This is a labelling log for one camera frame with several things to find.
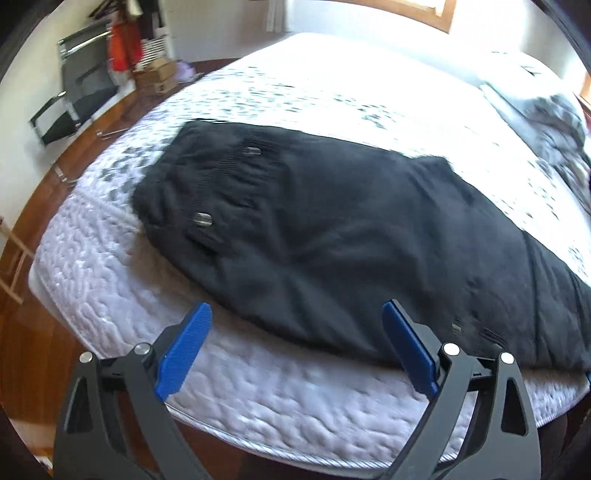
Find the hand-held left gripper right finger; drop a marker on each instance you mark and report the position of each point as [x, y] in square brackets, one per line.
[411, 346]

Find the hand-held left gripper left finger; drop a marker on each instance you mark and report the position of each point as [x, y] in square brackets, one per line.
[182, 350]

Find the black pants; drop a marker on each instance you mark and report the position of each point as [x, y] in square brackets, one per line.
[332, 240]

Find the white quilted bed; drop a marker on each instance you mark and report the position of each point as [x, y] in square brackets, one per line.
[277, 415]

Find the light wooden rack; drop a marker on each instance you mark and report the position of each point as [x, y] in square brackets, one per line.
[11, 258]

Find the grey crumpled blanket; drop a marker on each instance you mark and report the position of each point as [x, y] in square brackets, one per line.
[549, 124]

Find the cardboard box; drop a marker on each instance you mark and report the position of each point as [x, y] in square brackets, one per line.
[157, 76]

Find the black chrome chair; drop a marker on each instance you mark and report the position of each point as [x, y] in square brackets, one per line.
[87, 74]

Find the red hanging garment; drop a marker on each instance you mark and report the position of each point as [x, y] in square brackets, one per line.
[122, 44]

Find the wooden framed window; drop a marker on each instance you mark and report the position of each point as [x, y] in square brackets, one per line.
[392, 9]

